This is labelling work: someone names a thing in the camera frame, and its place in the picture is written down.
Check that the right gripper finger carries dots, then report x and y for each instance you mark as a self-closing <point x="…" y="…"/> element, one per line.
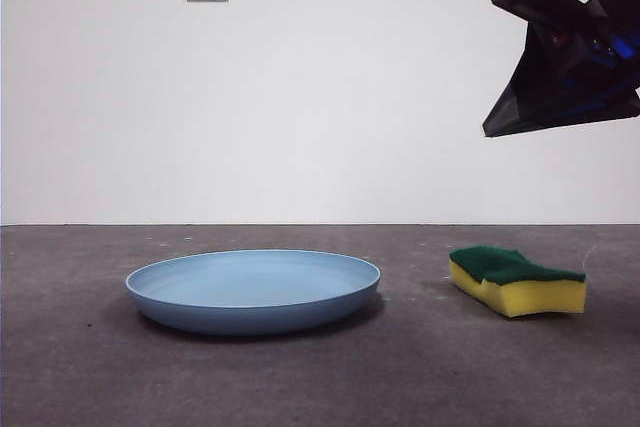
<point x="540" y="82"/>
<point x="615" y="109"/>

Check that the light blue round plate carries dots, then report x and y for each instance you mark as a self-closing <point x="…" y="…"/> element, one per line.
<point x="250" y="292"/>

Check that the green and yellow sponge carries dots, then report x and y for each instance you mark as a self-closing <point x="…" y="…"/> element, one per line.
<point x="530" y="297"/>

